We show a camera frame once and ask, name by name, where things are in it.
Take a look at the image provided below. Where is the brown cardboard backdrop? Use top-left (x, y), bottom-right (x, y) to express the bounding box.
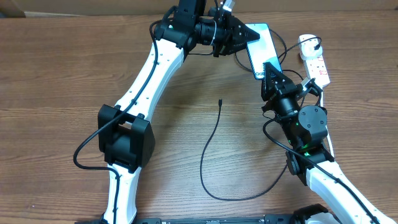
top-left (1, 0), bottom-right (397, 17)

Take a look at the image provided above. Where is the black USB charging cable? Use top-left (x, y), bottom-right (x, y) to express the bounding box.
top-left (200, 27), bottom-right (323, 202)

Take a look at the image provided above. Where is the white power strip cord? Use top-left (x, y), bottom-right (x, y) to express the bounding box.
top-left (318, 86), bottom-right (335, 158)

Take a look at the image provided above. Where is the white power strip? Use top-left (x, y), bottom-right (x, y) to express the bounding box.
top-left (303, 56), bottom-right (330, 88)

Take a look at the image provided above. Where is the Galaxy S24 smartphone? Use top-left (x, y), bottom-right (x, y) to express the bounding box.
top-left (246, 23), bottom-right (282, 80)

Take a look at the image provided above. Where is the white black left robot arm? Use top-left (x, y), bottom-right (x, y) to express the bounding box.
top-left (73, 1), bottom-right (259, 223)

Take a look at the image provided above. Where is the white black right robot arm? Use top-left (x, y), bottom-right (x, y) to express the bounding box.
top-left (261, 62), bottom-right (394, 223)

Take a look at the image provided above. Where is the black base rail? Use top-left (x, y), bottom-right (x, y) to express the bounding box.
top-left (74, 203), bottom-right (343, 224)

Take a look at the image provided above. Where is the white charger plug adapter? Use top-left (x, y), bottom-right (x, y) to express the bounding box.
top-left (298, 34), bottom-right (323, 61)

